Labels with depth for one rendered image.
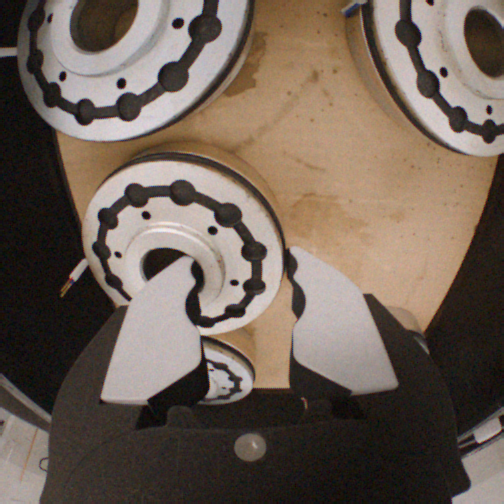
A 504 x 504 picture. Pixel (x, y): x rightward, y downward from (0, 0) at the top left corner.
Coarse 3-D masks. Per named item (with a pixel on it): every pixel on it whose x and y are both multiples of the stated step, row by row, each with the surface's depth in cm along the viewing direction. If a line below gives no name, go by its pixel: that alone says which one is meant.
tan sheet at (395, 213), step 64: (256, 0) 7; (320, 0) 7; (256, 64) 9; (320, 64) 9; (192, 128) 11; (256, 128) 11; (320, 128) 11; (384, 128) 10; (320, 192) 13; (384, 192) 12; (448, 192) 12; (320, 256) 15; (384, 256) 15; (448, 256) 14; (256, 320) 18; (256, 384) 24
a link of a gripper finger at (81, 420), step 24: (120, 312) 8; (96, 336) 7; (96, 360) 6; (72, 384) 5; (96, 384) 5; (72, 408) 5; (96, 408) 5; (120, 408) 5; (144, 408) 5; (72, 432) 4; (96, 432) 4; (120, 432) 4; (48, 456) 3; (72, 456) 4; (48, 480) 3
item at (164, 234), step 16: (160, 224) 10; (176, 224) 10; (144, 240) 10; (160, 240) 10; (176, 240) 10; (192, 240) 10; (208, 240) 11; (128, 256) 11; (144, 256) 11; (192, 256) 11; (208, 256) 11; (128, 272) 12; (144, 272) 12; (208, 272) 11; (224, 272) 12; (208, 288) 12; (208, 304) 12
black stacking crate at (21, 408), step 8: (0, 384) 21; (0, 392) 20; (8, 392) 21; (0, 400) 19; (8, 400) 20; (16, 400) 20; (16, 408) 19; (24, 408) 20; (32, 416) 19; (48, 424) 19
